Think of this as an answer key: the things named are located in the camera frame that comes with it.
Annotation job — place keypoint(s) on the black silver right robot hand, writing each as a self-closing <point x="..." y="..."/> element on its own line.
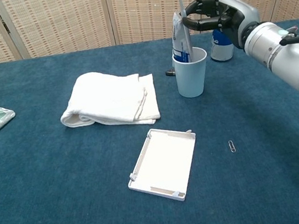
<point x="233" y="14"/>

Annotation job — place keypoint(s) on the blue white toothpaste tube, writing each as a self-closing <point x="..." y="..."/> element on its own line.
<point x="180" y="41"/>

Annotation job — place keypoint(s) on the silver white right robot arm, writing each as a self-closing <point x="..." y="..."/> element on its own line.
<point x="293" y="64"/>

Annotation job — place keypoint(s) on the white plastic cup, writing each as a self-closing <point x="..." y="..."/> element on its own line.
<point x="191" y="81"/>

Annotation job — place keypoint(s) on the blue white soda can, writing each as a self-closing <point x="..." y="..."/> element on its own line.
<point x="220" y="49"/>

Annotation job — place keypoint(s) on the small black key fob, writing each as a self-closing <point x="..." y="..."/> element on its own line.
<point x="170" y="72"/>

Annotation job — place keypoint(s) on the metal paper clip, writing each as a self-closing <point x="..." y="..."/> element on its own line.
<point x="231" y="146"/>

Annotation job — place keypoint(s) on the folded white towel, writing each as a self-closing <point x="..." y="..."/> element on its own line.
<point x="108" y="98"/>

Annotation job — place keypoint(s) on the white rectangular tray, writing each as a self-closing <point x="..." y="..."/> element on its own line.
<point x="165" y="162"/>

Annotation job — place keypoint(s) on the woven bamboo folding screen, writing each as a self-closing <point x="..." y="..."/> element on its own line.
<point x="56" y="22"/>

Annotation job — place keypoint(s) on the blue table cloth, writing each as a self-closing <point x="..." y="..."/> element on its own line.
<point x="49" y="173"/>

